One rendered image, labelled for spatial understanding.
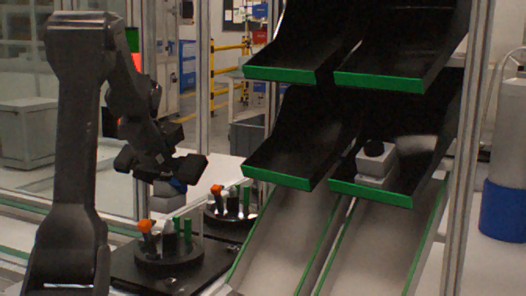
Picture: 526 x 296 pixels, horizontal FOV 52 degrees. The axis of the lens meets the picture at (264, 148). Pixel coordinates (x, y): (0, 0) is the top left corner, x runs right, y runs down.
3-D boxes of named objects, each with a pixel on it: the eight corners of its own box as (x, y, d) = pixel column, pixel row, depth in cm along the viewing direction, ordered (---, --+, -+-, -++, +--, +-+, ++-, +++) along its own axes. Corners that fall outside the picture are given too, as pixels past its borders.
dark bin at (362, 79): (423, 95, 70) (419, 45, 66) (335, 86, 78) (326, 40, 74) (484, 9, 88) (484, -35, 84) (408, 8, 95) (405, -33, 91)
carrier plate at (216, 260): (185, 308, 92) (185, 297, 92) (81, 276, 103) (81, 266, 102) (250, 256, 113) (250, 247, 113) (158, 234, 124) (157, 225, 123)
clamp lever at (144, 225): (154, 257, 101) (144, 226, 97) (145, 254, 102) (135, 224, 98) (164, 244, 104) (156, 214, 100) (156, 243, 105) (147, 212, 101)
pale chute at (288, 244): (300, 318, 84) (290, 308, 80) (235, 292, 91) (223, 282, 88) (366, 170, 95) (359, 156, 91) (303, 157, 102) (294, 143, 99)
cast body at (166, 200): (167, 214, 101) (167, 179, 100) (149, 211, 103) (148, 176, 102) (192, 202, 109) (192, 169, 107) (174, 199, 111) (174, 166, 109)
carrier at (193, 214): (253, 254, 115) (254, 198, 112) (162, 232, 125) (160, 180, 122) (297, 218, 136) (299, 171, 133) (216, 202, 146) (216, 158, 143)
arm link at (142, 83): (111, 39, 62) (124, -31, 66) (40, 37, 62) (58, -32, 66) (154, 149, 88) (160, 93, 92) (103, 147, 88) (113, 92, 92)
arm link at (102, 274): (95, 319, 58) (92, 265, 57) (14, 316, 58) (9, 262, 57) (113, 289, 65) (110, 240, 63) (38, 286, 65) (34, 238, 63)
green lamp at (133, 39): (129, 53, 114) (128, 30, 112) (111, 52, 116) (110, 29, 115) (144, 52, 118) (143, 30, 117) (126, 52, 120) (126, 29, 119)
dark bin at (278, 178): (311, 193, 81) (301, 153, 77) (243, 177, 88) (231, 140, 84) (387, 98, 98) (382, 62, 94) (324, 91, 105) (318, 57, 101)
